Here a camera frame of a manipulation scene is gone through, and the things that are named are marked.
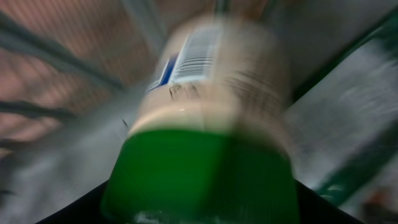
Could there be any green white package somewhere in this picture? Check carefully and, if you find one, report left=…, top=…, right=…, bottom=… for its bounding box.
left=285, top=13, right=397, bottom=215

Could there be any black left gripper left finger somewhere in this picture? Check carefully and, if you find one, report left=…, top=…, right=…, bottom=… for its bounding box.
left=37, top=181, right=109, bottom=224

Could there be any green cap bottle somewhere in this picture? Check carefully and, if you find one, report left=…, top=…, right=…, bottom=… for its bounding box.
left=101, top=16, right=300, bottom=223

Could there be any grey plastic basket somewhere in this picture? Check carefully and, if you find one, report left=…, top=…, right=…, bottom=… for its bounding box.
left=1, top=1, right=397, bottom=223

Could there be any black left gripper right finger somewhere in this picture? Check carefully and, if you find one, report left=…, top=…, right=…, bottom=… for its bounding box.
left=295, top=180, right=363, bottom=224

